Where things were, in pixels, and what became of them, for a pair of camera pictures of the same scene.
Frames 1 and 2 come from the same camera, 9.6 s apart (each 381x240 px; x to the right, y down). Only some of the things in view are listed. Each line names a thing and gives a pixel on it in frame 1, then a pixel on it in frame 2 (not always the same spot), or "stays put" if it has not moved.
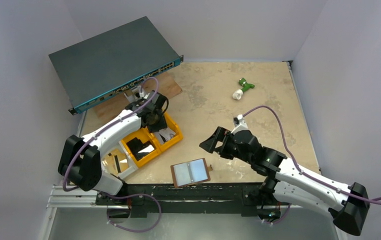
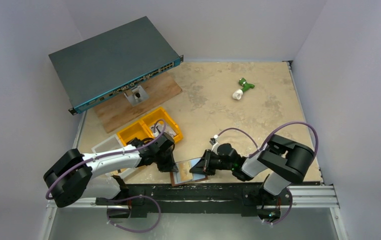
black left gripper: x=152 y=121 -> x=165 y=162
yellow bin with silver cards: x=167 y=136 stays put
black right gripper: x=225 y=145 -> x=206 y=162
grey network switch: x=125 y=57 stays put
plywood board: x=163 y=82 stays put
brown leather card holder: x=190 y=173 stays put
